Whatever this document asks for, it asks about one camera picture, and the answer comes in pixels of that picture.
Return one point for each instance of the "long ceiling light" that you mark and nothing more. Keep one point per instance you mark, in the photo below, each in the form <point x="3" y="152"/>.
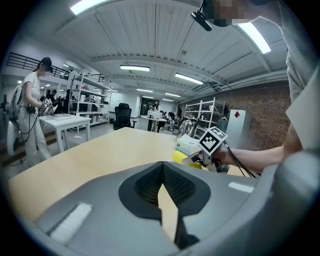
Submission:
<point x="255" y="37"/>
<point x="135" y="68"/>
<point x="85" y="5"/>
<point x="188" y="78"/>

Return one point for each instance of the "black office chair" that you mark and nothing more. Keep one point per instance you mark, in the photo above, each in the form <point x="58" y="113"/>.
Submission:
<point x="123" y="116"/>

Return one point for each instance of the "clear plastic container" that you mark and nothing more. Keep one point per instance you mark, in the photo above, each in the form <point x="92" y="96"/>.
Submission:
<point x="186" y="128"/>

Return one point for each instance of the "yellow plate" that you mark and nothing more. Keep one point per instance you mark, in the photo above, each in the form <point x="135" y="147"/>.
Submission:
<point x="179" y="156"/>

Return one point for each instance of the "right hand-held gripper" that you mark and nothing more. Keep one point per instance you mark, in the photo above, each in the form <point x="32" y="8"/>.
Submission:
<point x="212" y="140"/>

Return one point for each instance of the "white power strip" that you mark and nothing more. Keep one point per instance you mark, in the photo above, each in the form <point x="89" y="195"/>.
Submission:
<point x="77" y="136"/>

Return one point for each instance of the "black mezzanine railing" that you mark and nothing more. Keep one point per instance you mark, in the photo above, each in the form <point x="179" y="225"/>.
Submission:
<point x="27" y="62"/>

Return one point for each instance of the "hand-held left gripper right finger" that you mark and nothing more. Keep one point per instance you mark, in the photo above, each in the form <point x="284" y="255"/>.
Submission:
<point x="220" y="207"/>

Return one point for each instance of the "tall white shelving unit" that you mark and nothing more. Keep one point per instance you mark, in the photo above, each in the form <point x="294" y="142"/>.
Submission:
<point x="91" y="100"/>

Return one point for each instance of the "round white table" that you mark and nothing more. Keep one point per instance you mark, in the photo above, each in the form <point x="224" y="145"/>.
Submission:
<point x="153" y="119"/>

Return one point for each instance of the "person's right hand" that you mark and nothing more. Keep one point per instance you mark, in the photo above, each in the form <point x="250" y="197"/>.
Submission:
<point x="225" y="156"/>

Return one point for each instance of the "black head-worn camera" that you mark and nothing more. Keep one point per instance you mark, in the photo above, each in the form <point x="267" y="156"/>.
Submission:
<point x="201" y="20"/>

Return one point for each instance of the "white square table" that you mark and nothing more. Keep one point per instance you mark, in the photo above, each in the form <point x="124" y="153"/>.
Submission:
<point x="66" y="120"/>

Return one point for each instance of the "person's grey shirt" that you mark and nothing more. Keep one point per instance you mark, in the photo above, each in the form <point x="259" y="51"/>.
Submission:
<point x="300" y="62"/>

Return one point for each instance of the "white cabinet with red mark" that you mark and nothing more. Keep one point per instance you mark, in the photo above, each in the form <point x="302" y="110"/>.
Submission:
<point x="237" y="127"/>

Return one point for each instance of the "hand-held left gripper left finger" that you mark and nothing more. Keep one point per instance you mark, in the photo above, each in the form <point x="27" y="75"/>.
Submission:
<point x="105" y="207"/>

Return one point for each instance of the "person's right forearm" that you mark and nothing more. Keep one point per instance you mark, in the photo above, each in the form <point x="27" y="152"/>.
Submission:
<point x="265" y="155"/>

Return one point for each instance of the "white and green box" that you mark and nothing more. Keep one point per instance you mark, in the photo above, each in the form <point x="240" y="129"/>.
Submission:
<point x="186" y="143"/>

